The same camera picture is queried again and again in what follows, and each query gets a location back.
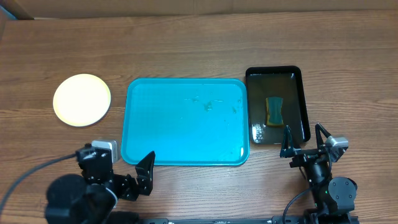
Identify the black water basin tray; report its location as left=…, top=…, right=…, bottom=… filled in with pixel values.
left=246, top=65, right=310, bottom=144

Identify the teal plastic tray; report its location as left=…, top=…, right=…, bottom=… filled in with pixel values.
left=121, top=78, right=250, bottom=166

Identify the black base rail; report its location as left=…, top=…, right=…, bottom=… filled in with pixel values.
left=136, top=216, right=360, bottom=224

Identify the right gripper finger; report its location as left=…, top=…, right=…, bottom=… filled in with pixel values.
left=280, top=125, right=301, bottom=158
left=315, top=123, right=331, bottom=149

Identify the green yellow sponge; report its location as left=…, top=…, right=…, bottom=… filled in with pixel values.
left=266, top=96, right=284, bottom=126

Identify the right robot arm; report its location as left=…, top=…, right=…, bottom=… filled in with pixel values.
left=280, top=123, right=358, bottom=223

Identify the yellow-green plate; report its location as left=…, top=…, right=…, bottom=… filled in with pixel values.
left=53, top=73, right=111, bottom=127

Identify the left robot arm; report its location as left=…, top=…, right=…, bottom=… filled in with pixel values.
left=45, top=140, right=155, bottom=224

